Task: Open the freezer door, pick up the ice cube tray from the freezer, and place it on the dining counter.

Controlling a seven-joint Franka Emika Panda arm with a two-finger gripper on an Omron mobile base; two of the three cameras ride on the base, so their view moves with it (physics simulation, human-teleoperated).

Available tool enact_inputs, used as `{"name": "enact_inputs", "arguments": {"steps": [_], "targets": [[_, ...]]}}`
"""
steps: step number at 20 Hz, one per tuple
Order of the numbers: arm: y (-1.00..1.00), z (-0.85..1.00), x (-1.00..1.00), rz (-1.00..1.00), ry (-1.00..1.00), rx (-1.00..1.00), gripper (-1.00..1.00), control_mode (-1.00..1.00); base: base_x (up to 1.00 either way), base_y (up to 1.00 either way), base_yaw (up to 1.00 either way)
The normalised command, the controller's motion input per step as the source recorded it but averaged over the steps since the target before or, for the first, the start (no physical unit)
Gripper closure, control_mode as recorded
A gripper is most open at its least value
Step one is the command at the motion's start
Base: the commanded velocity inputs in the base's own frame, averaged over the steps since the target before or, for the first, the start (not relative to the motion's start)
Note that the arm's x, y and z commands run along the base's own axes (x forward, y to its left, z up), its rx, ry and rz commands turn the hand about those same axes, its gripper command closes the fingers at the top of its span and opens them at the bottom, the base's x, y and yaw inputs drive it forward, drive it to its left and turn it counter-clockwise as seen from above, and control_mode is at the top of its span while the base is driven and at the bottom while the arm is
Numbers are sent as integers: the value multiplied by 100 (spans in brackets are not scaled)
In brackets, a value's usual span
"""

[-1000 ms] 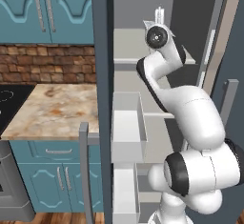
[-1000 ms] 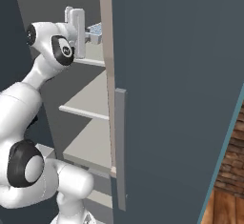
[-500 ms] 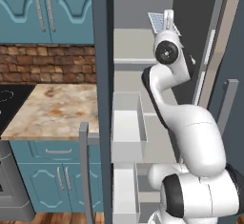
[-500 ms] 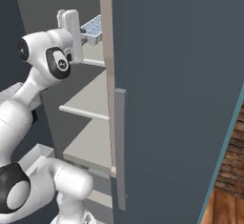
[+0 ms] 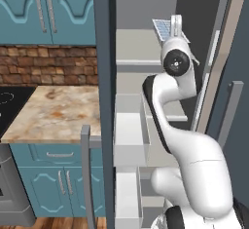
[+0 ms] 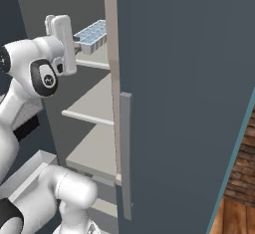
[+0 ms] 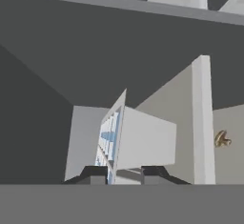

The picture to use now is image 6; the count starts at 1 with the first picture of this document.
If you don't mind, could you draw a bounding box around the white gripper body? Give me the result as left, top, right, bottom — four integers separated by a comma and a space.
44, 14, 78, 77

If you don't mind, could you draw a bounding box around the pale grey freezer shelf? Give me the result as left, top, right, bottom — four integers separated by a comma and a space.
61, 73, 115, 126
65, 122, 119, 183
75, 41, 111, 71

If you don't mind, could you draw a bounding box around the grey fridge freezer cabinet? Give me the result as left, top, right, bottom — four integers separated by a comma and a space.
12, 0, 120, 234

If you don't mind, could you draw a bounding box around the dark grey freezer door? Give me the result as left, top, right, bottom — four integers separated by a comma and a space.
103, 0, 255, 234

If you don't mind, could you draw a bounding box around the white freezer drawer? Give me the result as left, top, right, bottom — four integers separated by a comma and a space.
0, 149, 60, 209

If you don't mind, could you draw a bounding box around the grey freezer door handle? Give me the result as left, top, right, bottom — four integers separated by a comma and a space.
120, 92, 133, 221

